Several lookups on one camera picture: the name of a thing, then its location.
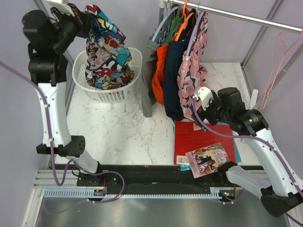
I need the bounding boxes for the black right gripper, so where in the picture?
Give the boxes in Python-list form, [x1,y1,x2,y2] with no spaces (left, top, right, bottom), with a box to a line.
[191,92,232,132]

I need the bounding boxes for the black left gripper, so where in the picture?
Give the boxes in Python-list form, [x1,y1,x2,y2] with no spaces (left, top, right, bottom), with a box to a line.
[51,2,95,53]

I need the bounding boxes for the comic print shorts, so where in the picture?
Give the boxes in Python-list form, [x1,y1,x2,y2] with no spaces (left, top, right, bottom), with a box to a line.
[85,4,134,90]

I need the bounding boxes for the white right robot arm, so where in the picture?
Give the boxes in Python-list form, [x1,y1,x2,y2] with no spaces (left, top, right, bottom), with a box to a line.
[192,87,303,218]

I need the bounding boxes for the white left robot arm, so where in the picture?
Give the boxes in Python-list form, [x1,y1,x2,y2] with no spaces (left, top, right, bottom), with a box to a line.
[22,7,104,186]

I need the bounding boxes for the pink shark print shorts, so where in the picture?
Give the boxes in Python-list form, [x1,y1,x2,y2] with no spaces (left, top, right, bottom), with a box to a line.
[177,12,208,120]

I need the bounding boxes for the orange shorts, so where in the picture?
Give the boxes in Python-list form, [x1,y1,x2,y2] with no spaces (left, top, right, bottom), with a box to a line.
[152,44,169,105]

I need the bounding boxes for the grey shorts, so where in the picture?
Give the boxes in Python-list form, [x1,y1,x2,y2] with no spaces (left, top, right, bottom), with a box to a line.
[141,16,171,118]

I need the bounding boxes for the navy blue shorts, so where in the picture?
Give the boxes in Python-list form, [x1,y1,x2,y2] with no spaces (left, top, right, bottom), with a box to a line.
[163,9,196,121]

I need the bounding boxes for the lilac hanger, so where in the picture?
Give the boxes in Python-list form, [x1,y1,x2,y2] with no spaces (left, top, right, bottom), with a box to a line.
[186,11,205,57]

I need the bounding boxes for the light blue hanger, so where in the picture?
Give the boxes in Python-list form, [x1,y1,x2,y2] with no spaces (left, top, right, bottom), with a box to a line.
[151,6,179,45]

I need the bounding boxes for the green hanger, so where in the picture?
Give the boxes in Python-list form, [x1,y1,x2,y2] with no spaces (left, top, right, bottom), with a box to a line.
[167,16,184,44]

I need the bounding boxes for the orange hanger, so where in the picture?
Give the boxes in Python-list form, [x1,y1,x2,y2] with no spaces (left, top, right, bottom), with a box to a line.
[172,0,194,41]

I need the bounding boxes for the red plastic folder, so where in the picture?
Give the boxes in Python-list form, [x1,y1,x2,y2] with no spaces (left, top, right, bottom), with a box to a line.
[173,120,237,165]

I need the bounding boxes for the Taming of Shrew book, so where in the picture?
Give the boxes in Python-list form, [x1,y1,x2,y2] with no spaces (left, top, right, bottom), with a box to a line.
[186,143,230,178]

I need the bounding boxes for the white laundry basket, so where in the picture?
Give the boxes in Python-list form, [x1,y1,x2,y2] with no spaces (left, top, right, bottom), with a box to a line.
[72,47,143,103]

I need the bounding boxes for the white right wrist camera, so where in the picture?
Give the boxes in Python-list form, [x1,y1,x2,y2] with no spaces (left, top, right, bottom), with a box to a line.
[193,87,214,111]

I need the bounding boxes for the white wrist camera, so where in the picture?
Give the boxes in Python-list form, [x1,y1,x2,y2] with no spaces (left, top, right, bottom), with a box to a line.
[193,87,214,111]
[46,0,74,16]

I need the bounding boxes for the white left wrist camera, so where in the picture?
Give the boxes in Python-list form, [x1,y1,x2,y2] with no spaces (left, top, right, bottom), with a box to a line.
[46,0,74,16]

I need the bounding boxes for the pink wire hanger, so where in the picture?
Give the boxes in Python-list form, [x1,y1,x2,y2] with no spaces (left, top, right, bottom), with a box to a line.
[260,32,303,110]

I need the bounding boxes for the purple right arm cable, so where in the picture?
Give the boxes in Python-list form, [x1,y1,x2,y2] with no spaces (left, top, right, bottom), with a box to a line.
[191,99,303,227]

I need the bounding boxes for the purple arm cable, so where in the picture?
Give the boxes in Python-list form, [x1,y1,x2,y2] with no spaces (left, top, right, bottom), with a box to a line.
[0,60,126,216]
[191,99,303,227]

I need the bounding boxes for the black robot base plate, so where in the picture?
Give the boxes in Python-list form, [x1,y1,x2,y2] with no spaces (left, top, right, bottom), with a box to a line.
[76,165,234,194]

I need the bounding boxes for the metal clothes rail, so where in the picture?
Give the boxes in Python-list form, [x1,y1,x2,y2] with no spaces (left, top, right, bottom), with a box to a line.
[159,0,303,34]

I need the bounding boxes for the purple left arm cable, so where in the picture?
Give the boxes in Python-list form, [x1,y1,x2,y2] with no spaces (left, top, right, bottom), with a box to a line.
[0,60,126,216]

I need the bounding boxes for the light blue cable duct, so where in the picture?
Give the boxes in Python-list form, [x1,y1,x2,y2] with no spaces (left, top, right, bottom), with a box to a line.
[43,188,231,199]

